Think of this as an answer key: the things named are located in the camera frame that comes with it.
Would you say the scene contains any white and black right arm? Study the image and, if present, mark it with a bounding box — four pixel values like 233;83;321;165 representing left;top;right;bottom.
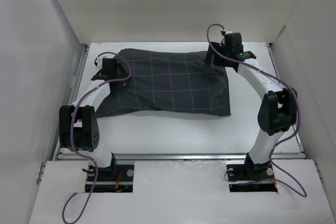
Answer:
204;30;297;182

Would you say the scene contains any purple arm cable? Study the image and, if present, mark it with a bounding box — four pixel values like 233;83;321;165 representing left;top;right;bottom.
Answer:
206;23;308;198
61;52;132;224

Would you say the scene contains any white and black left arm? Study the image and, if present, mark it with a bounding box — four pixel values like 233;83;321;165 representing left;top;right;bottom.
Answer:
59;57;131;180

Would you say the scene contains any aluminium front table rail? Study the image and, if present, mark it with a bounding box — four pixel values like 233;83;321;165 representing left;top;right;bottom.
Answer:
52;152;307;161

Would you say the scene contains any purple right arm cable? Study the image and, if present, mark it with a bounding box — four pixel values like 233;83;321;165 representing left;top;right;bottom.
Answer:
206;23;308;198

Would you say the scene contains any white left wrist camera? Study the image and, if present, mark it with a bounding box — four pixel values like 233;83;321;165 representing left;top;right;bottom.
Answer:
94;56;105;69

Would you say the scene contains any dark grey checked pillowcase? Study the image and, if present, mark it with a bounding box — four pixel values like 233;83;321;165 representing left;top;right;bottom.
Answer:
97;48;231;118

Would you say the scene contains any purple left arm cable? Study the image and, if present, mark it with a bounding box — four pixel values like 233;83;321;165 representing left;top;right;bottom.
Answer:
61;52;132;224

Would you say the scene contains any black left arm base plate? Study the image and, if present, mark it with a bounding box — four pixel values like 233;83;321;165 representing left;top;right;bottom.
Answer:
93;164;134;193

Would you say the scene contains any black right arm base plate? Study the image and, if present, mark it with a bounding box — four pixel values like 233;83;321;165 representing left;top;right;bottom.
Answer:
224;164;278;193

